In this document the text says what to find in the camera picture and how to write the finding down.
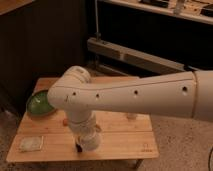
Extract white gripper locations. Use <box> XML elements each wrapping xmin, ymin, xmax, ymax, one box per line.
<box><xmin>72</xmin><ymin>124</ymin><xmax>101</xmax><ymax>153</ymax></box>

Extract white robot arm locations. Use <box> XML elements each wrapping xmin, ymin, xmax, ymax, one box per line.
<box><xmin>47</xmin><ymin>66</ymin><xmax>213</xmax><ymax>151</ymax></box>

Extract small orange object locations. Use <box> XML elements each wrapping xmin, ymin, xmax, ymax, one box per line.
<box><xmin>63</xmin><ymin>119</ymin><xmax>68</xmax><ymax>126</ymax></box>

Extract green bowl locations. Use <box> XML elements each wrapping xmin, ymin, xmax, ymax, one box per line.
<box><xmin>26</xmin><ymin>90</ymin><xmax>55</xmax><ymax>117</ymax></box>

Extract vertical metal pole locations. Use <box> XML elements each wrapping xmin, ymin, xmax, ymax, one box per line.
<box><xmin>94</xmin><ymin>0</ymin><xmax>100</xmax><ymax>41</ymax></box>

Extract wooden shelf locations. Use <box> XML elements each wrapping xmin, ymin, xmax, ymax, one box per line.
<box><xmin>101</xmin><ymin>0</ymin><xmax>213</xmax><ymax>25</ymax></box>

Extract grey metal rail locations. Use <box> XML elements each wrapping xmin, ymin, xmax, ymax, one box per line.
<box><xmin>87</xmin><ymin>37</ymin><xmax>196</xmax><ymax>74</ymax></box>

